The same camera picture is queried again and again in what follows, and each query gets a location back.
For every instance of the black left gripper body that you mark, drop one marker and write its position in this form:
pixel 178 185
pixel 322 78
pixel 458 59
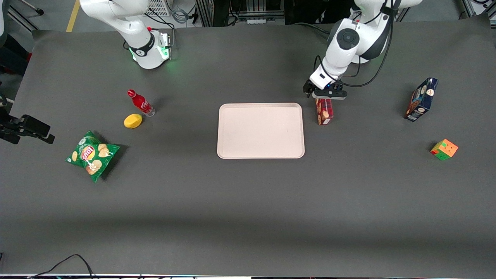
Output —
pixel 309 88

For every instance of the red cookie box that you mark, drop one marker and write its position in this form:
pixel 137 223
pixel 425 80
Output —
pixel 324 112

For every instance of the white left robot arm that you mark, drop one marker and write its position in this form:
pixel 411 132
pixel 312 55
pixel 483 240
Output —
pixel 345 38

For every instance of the white plastic tray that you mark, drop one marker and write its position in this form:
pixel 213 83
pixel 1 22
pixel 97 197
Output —
pixel 259 131

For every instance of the blue cookie box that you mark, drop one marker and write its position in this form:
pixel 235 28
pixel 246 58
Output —
pixel 420 100

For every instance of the white vented box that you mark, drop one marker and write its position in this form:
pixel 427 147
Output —
pixel 159 7

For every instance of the white power strip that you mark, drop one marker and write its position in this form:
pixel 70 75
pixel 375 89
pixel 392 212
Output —
pixel 259 21

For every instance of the multicoloured puzzle cube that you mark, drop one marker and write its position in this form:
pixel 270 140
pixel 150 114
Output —
pixel 444 149

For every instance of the red cola bottle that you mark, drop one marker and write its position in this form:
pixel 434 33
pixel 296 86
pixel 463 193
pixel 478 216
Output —
pixel 140 102

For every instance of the yellow lemon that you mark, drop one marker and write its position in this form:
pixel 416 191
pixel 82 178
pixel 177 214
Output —
pixel 133 121

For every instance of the green chips bag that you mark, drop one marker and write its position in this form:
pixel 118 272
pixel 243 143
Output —
pixel 93 155

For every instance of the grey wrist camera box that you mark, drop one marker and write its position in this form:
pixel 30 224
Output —
pixel 329 95

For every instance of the aluminium frame post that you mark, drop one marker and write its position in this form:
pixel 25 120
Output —
pixel 204 13

